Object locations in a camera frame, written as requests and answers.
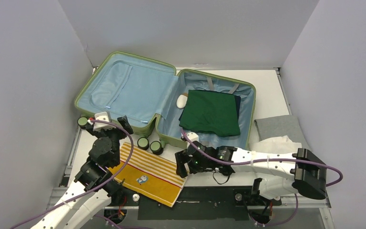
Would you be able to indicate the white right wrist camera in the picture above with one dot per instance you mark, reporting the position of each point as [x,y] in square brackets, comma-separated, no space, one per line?
[191,137]

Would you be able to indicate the aluminium frame rail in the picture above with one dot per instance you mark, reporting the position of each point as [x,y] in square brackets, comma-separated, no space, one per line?
[218,195]

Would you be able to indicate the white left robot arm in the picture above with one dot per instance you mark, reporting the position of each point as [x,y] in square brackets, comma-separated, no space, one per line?
[95,184]

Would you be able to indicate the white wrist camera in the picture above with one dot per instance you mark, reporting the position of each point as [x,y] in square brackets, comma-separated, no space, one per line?
[191,137]
[102,116]

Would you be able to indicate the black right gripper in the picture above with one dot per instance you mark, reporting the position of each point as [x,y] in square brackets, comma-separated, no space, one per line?
[186,162]

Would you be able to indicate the grey folded cloth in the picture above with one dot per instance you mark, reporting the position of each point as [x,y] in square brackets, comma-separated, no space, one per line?
[278,126]

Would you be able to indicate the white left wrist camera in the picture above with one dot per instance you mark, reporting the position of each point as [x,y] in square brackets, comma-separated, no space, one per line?
[102,116]

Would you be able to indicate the suitcase wheel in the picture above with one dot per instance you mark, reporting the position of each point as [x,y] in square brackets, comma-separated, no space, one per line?
[143,143]
[83,122]
[156,148]

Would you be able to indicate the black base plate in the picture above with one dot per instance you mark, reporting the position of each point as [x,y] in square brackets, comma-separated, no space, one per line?
[250,203]

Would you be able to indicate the white cloth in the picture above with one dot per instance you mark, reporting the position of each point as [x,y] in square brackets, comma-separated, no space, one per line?
[276,145]

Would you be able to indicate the far left suitcase wheel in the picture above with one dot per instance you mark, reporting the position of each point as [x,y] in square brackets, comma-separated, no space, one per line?
[83,122]

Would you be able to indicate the green shirt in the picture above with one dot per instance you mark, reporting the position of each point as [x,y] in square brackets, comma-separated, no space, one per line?
[210,112]

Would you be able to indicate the middle right suitcase wheel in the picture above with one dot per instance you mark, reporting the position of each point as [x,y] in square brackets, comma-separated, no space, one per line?
[156,148]

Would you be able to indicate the yellow striped towel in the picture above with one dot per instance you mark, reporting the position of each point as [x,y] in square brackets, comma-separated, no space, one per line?
[152,176]

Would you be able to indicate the navy blue shirt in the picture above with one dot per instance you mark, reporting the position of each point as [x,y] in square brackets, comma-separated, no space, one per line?
[238,104]

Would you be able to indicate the middle left suitcase wheel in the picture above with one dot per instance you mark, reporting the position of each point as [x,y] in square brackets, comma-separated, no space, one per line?
[143,143]

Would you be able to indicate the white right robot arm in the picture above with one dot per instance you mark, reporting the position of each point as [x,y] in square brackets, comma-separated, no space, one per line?
[301,172]

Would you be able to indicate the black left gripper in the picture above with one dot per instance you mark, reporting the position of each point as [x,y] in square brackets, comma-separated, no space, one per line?
[123,122]

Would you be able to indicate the green suitcase with blue lining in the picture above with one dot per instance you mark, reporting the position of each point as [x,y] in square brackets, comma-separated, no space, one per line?
[146,90]

